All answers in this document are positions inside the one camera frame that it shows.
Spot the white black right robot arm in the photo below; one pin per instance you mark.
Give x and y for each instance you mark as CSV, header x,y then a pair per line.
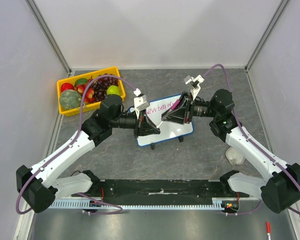
x,y
279,185

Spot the yellow plastic fruit bin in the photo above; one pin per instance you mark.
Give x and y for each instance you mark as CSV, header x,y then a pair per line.
x,y
93,76

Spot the red marker pen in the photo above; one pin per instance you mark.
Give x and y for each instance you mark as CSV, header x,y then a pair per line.
x,y
268,230

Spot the green netted melon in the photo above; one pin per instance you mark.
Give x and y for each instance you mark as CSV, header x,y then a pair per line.
x,y
70,99

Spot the blue framed whiteboard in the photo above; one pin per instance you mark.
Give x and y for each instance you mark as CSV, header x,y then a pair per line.
x,y
168,130

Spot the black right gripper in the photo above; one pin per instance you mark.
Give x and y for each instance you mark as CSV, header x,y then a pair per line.
x,y
189,111

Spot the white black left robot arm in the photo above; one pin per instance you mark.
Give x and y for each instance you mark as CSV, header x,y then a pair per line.
x,y
40,184

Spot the green apple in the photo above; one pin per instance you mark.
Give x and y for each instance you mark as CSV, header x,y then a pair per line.
x,y
113,90

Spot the magenta capped whiteboard marker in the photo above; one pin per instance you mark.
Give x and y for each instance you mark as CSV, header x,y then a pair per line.
x,y
168,111

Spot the red yellow small fruits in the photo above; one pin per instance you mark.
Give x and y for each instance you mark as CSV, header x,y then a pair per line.
x,y
89,96

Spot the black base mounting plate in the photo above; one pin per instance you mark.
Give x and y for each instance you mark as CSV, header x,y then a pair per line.
x,y
110,189

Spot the grey slotted cable duct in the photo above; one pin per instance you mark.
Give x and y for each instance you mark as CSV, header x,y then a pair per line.
x,y
200,203

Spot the white bead eraser pad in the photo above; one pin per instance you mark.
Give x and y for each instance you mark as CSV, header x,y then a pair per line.
x,y
234,157

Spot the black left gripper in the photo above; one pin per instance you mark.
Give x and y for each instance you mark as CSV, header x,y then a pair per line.
x,y
143,128

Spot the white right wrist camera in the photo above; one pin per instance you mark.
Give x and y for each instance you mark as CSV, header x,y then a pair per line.
x,y
194,83

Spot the dark purple grape bunch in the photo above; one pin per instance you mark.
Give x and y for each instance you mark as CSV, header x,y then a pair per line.
x,y
100,88

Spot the green lime fruit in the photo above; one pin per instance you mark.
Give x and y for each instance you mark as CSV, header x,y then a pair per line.
x,y
80,81

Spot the red apple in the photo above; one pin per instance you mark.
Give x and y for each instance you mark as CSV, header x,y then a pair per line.
x,y
66,86

